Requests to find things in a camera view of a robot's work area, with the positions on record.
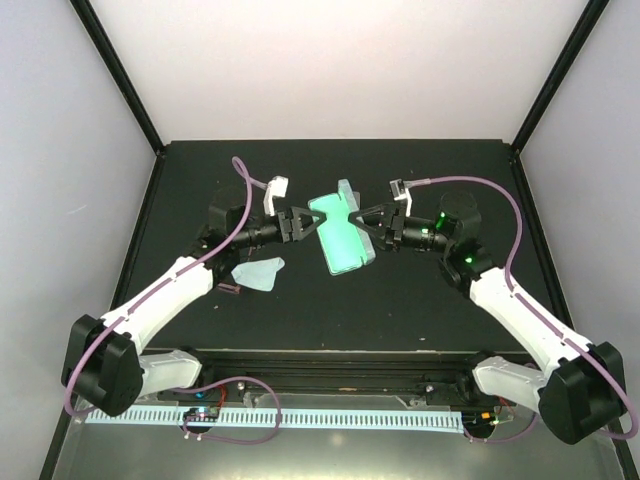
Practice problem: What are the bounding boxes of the pink sunglasses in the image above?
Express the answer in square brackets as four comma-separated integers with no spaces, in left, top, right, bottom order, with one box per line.
[216,283,241,295]

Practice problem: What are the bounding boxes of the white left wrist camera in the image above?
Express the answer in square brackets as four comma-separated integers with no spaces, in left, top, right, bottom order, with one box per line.
[263,176,289,217]

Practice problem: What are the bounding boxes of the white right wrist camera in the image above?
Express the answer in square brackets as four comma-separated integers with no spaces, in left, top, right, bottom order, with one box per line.
[389,179,413,217]

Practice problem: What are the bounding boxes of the black frame post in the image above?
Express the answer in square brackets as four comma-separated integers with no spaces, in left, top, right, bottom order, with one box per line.
[69,0,165,155]
[511,0,610,154]

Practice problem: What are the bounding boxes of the blue-grey glasses case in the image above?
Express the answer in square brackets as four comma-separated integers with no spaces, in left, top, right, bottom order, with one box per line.
[308,179,376,276]

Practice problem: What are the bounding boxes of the black right frame post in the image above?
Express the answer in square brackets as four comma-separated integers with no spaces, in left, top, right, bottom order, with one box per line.
[511,0,610,154]

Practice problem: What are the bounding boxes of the black front mounting rail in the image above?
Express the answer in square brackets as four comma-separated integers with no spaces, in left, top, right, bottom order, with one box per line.
[149,349,609,401]

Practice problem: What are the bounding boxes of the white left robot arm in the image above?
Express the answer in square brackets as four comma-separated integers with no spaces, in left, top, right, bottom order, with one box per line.
[61,203,326,417]

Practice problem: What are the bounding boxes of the white slotted cable duct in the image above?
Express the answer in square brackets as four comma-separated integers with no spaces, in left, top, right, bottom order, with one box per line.
[85,405,464,434]

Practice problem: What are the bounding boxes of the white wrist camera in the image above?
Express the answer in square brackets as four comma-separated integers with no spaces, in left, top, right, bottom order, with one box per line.
[263,176,289,217]
[389,179,413,217]

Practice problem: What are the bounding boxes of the black left frame post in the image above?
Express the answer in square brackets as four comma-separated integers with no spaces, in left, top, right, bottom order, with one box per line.
[69,0,165,155]

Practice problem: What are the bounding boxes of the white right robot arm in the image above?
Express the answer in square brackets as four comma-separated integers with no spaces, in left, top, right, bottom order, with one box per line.
[349,192,639,445]

